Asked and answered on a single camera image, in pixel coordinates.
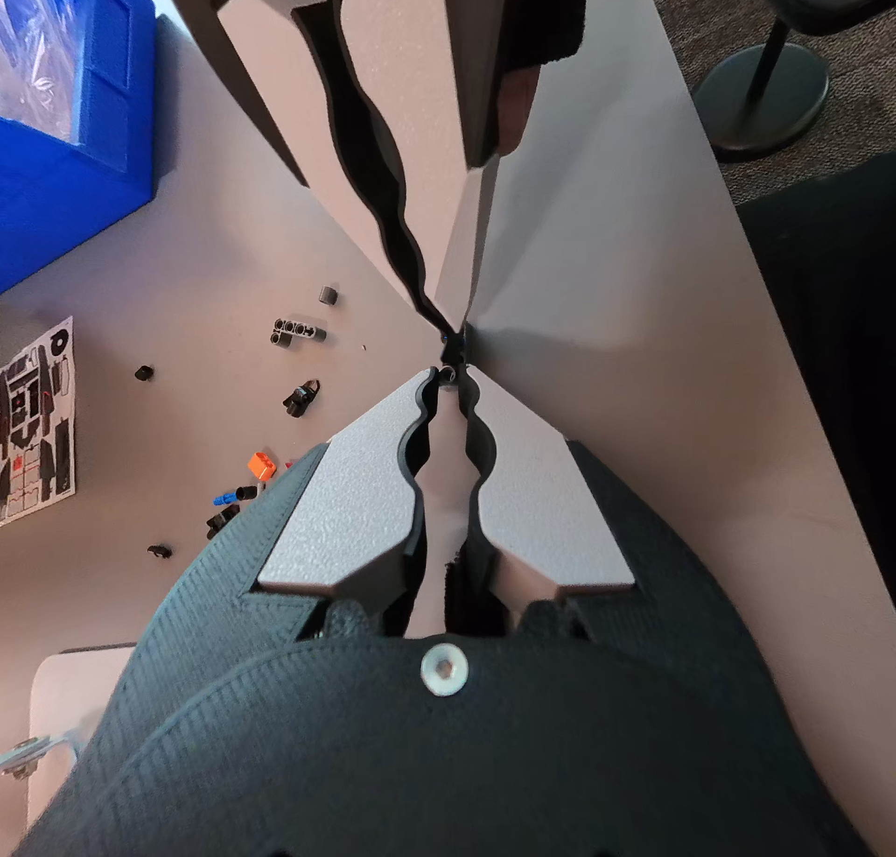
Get black white sticker sheet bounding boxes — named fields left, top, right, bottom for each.
left=0, top=316, right=77, bottom=527

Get person's right hand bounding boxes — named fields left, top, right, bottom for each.
left=499, top=64, right=541, bottom=159

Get black round base stool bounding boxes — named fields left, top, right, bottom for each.
left=693, top=0, right=896, bottom=154

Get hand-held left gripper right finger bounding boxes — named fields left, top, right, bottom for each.
left=445, top=365, right=638, bottom=637

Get white book stand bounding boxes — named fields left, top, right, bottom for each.
left=0, top=646, right=137, bottom=837

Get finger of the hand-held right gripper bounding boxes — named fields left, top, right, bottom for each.
left=338, top=0, right=501, bottom=336
left=216, top=1, right=455, bottom=338

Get clear plastic bags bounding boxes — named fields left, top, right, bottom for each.
left=0, top=0, right=95, bottom=144

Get scattered loose lego pieces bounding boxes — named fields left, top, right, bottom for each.
left=133, top=284, right=340, bottom=560

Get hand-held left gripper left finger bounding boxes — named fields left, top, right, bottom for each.
left=256, top=368, right=443, bottom=637

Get blue storage bin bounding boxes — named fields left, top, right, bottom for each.
left=0, top=0, right=156, bottom=294

